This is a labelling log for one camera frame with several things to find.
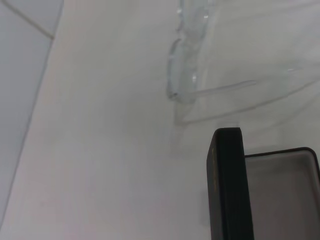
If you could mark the clear transparent glasses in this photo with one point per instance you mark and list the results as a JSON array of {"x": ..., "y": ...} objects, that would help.
[{"x": 185, "y": 62}]

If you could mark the black glasses case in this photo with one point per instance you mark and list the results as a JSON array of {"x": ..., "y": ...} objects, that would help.
[{"x": 225, "y": 180}]

